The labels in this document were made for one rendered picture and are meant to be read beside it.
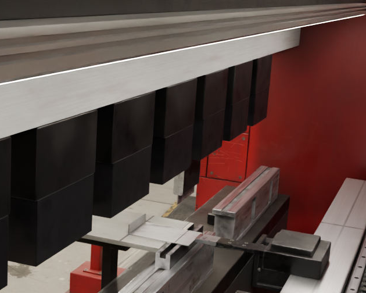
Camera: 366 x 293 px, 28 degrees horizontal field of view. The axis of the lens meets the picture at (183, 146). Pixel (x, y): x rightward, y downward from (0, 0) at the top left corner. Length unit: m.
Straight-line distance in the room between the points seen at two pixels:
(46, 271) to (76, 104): 3.01
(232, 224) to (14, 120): 1.10
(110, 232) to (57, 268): 2.42
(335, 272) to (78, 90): 0.73
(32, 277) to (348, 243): 2.43
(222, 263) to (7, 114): 1.03
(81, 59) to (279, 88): 1.83
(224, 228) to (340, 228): 0.29
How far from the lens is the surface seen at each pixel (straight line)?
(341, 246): 1.58
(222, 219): 1.80
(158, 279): 1.36
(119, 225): 1.54
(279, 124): 2.27
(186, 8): 0.68
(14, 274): 3.85
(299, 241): 1.43
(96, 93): 0.93
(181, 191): 1.42
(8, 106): 0.76
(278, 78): 2.25
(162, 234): 1.49
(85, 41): 0.44
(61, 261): 3.99
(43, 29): 0.40
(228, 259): 1.74
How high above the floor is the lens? 1.51
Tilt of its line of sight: 13 degrees down
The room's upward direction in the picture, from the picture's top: 4 degrees clockwise
